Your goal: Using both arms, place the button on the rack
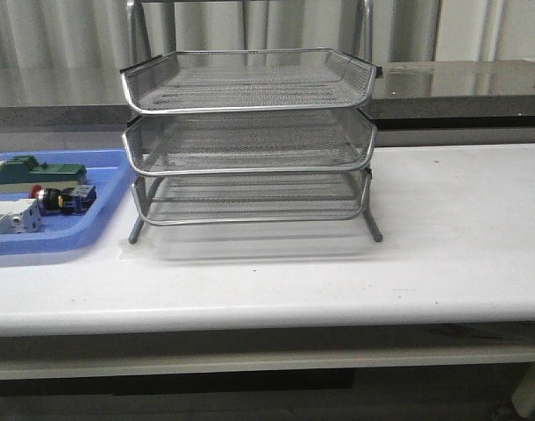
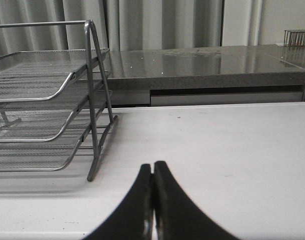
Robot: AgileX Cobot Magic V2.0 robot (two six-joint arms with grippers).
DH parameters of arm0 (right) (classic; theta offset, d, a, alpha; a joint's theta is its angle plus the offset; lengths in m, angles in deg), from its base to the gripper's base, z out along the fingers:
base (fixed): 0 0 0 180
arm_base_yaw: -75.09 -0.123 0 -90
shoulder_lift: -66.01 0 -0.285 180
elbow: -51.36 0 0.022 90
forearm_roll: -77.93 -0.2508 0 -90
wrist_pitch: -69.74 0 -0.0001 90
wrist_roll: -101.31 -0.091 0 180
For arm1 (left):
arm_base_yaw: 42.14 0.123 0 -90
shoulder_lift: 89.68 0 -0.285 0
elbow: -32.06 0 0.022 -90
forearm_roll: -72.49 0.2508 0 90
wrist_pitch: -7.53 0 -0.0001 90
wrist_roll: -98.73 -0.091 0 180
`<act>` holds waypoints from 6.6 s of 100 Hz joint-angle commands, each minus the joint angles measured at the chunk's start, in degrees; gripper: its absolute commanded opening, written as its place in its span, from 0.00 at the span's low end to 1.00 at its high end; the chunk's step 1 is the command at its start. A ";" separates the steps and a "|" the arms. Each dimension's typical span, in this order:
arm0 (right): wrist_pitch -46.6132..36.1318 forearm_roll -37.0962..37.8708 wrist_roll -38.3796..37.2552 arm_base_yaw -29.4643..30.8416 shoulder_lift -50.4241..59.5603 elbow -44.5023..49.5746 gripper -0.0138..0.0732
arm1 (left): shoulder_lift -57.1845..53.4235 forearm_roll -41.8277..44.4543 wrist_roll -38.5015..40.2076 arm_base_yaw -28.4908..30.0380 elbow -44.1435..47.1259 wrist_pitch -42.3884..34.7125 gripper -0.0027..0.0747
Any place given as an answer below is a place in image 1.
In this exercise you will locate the grey stone counter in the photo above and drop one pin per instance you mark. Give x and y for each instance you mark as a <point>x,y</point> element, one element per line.
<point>442,94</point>

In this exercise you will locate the blue plastic tray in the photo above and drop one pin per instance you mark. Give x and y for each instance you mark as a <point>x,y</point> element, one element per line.
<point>108,170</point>

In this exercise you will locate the white circuit breaker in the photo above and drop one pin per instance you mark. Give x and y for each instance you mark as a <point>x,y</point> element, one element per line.
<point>19,216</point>

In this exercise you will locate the silver mesh tray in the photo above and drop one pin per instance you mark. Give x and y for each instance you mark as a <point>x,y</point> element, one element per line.
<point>187,82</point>
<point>324,140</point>
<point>247,198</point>

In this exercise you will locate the green electrical switch block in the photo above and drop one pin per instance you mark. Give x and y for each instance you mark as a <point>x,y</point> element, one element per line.
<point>19,173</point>

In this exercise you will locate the red emergency stop button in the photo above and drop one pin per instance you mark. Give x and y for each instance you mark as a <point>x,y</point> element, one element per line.
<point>69,201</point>

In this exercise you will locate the silver metal rack frame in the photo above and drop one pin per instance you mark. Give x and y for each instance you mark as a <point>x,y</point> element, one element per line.
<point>140,53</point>

